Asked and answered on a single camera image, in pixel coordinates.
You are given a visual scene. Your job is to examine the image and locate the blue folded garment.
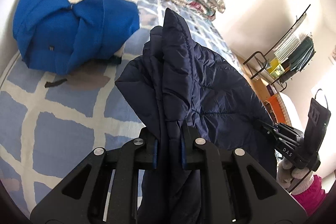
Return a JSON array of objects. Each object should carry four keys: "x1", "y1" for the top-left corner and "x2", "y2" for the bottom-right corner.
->
[{"x1": 13, "y1": 0, "x2": 139, "y2": 75}]

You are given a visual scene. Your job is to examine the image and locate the navy puffer jacket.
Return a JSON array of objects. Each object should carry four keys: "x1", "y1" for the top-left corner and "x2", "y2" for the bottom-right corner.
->
[{"x1": 115, "y1": 9, "x2": 277, "y2": 223}]

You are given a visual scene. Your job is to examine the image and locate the black metal rack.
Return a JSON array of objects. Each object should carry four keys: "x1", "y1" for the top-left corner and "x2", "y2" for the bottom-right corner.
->
[{"x1": 243, "y1": 7, "x2": 315, "y2": 92}]

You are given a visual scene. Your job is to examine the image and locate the blue checked bed sheet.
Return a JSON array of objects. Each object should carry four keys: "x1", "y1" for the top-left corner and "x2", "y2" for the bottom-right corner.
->
[{"x1": 1, "y1": 0, "x2": 240, "y2": 216}]

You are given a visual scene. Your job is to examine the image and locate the white gloved right hand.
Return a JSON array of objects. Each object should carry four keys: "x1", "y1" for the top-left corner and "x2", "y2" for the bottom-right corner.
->
[{"x1": 276, "y1": 158, "x2": 314, "y2": 196}]

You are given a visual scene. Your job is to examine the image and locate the striped hanging cloth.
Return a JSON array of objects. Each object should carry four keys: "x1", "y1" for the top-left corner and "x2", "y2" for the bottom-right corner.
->
[{"x1": 273, "y1": 12, "x2": 308, "y2": 63}]

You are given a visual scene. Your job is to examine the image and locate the yellow box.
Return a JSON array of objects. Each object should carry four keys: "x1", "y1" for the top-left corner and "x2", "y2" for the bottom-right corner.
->
[{"x1": 266, "y1": 57, "x2": 285, "y2": 79}]

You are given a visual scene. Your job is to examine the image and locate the orange box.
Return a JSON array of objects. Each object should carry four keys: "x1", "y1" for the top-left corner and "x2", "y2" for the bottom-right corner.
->
[{"x1": 264, "y1": 93, "x2": 291, "y2": 126}]

